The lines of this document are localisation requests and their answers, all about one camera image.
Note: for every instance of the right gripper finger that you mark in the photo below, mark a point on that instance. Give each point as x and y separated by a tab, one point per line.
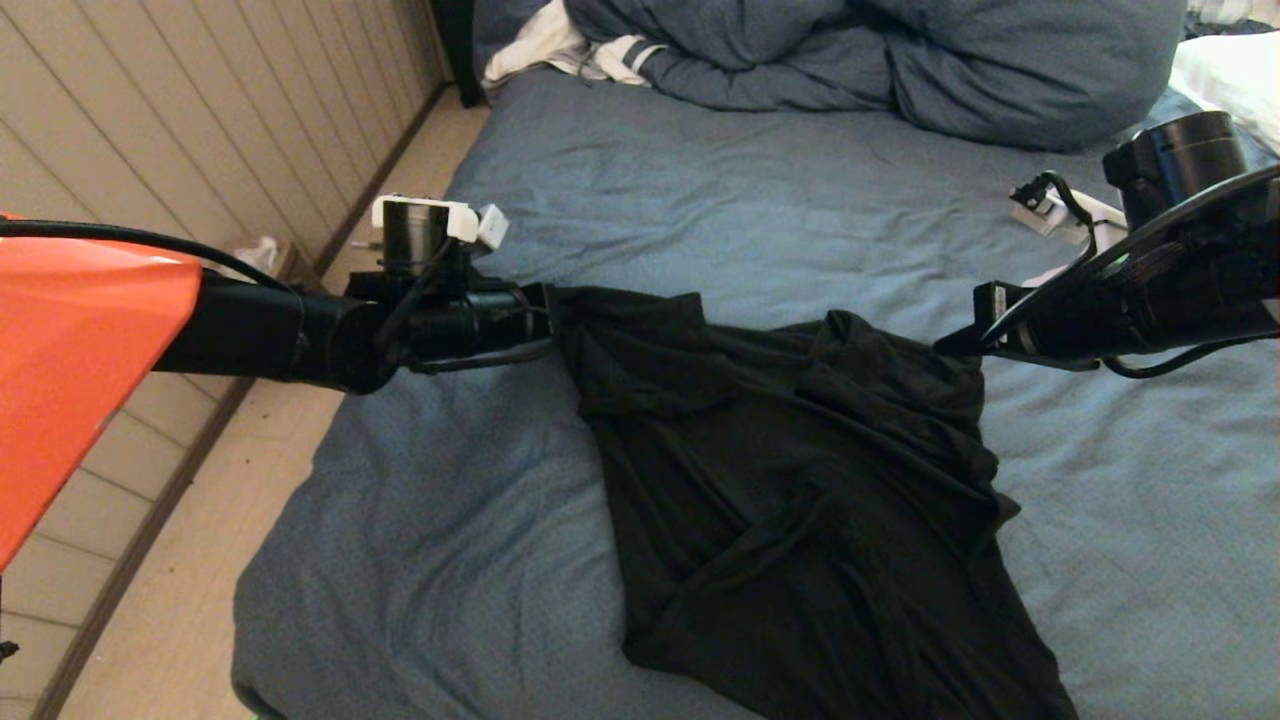
968	351
965	338

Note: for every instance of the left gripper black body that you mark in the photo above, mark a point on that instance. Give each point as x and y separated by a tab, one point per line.
470	325

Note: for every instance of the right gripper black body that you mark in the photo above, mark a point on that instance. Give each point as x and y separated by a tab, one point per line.
1070	320

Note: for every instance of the black printed t-shirt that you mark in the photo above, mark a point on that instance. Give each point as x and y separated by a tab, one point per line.
800	500

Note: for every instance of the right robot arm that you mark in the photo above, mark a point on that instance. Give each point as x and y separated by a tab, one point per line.
1200	290

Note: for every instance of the brown trash bin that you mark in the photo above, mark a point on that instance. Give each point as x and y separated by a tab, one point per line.
288	262

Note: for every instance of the blue bed sheet mattress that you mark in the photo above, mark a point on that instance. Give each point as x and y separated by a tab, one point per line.
800	200

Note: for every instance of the blue crumpled duvet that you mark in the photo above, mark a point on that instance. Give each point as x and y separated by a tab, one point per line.
950	70

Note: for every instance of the white striped garment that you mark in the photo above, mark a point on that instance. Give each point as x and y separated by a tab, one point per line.
540	50

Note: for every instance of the white pillow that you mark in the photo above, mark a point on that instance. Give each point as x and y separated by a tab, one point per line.
1235	85

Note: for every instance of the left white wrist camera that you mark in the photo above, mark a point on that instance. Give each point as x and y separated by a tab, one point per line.
492	228

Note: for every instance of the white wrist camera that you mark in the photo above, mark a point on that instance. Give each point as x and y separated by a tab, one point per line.
492	228
1050	215

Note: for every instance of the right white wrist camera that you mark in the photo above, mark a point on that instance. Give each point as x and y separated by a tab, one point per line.
1050	215

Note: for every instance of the black bed headboard post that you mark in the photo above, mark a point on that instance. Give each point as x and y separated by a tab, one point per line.
458	50

